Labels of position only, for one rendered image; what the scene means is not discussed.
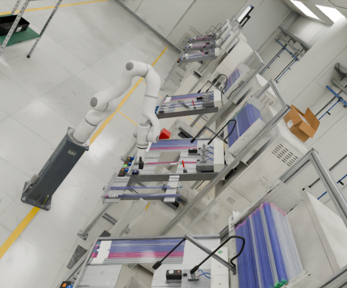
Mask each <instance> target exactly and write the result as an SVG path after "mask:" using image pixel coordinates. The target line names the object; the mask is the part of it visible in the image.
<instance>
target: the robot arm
mask: <svg viewBox="0 0 347 288"><path fill-rule="evenodd" d="M135 76H139V77H142V78H144V79H145V81H146V91H145V96H144V100H143V105H142V115H143V116H144V117H146V118H147V119H149V120H150V121H151V123H152V125H153V131H151V130H150V125H149V124H147V123H139V124H138V126H137V147H138V153H137V161H139V167H138V168H139V169H143V166H144V163H143V162H144V159H145V157H146V149H147V148H148V146H149V142H151V143H157V142H158V140H159V135H160V131H161V125H160V122H159V120H158V118H157V117H156V115H155V107H156V104H157V99H158V95H159V89H160V86H161V79H160V77H159V75H158V74H157V73H156V72H155V71H154V68H153V67H152V66H150V65H149V64H147V63H144V62H140V61H136V60H130V61H128V62H126V63H125V65H124V67H123V72H122V75H121V76H120V77H119V78H118V79H117V80H116V82H115V83H113V84H112V85H111V86H109V87H107V88H105V89H103V90H101V91H99V92H98V93H96V94H94V95H93V96H92V98H91V99H90V106H91V108H92V109H91V110H90V111H88V112H87V113H86V115H85V116H84V117H83V119H82V121H81V122H80V123H79V125H78V126H77V127H76V129H70V130H69V131H68V132H67V134H68V137H69V138H70V139H71V141H73V142H74V143H75V144H77V145H78V146H82V147H87V146H89V145H90V139H89V137H90V136H91V134H92V133H93V131H94V130H95V129H96V127H97V126H98V125H99V123H100V122H101V121H102V120H103V119H105V118H107V117H108V116H110V115H112V114H113V113H114V112H115V111H116V109H117V107H118V101H117V99H116V98H118V97H119V96H121V95H122V94H123V93H125V92H126V91H127V90H128V89H129V88H130V87H131V85H132V79H133V77H135Z"/></svg>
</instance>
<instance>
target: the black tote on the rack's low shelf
mask: <svg viewBox="0 0 347 288"><path fill-rule="evenodd" d="M17 15H18V14H17ZM17 15H10V16H5V17H0V36H4V35H7V34H8V33H9V31H10V29H11V27H12V25H13V23H14V21H15V19H16V17H17ZM29 24H30V23H29V22H28V21H27V20H25V19H24V18H23V17H21V18H20V20H19V22H18V24H17V26H16V28H15V30H14V32H13V34H14V33H18V32H22V31H26V29H27V28H28V26H29Z"/></svg>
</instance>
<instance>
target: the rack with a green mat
mask: <svg viewBox="0 0 347 288"><path fill-rule="evenodd" d="M30 1H42V0H25V2H24V4H23V6H22V8H21V10H20V12H19V13H18V15H17V17H16V19H15V21H14V23H13V25H12V27H11V29H10V31H9V33H8V34H7V35H4V36H0V56H1V54H2V52H3V50H4V49H6V48H10V47H13V46H16V45H20V44H23V43H26V42H30V41H33V40H36V41H35V43H34V44H33V47H32V48H31V50H30V52H29V53H28V55H27V58H30V56H31V54H32V53H33V51H34V49H35V47H36V45H37V44H38V42H39V40H40V39H41V37H42V35H43V33H44V32H45V30H46V28H47V27H48V25H49V23H50V21H51V19H52V18H53V16H54V14H55V12H56V11H57V9H58V7H59V6H60V4H61V2H62V0H59V1H58V3H57V4H56V6H55V8H54V10H53V11H52V13H51V15H50V16H49V19H48V20H47V22H46V24H45V25H44V27H43V29H42V31H41V32H40V34H38V33H36V32H35V31H34V30H33V29H31V28H30V27H28V28H27V29H26V31H22V32H18V33H14V34H13V32H14V30H15V28H16V26H17V24H18V22H19V20H20V18H21V16H22V15H23V13H24V11H25V9H26V7H27V6H28V4H29V2H30ZM20 2H21V0H17V2H16V4H15V6H14V8H13V10H12V12H11V14H6V15H0V17H5V16H10V15H14V13H15V11H16V9H17V8H18V6H19V4H20Z"/></svg>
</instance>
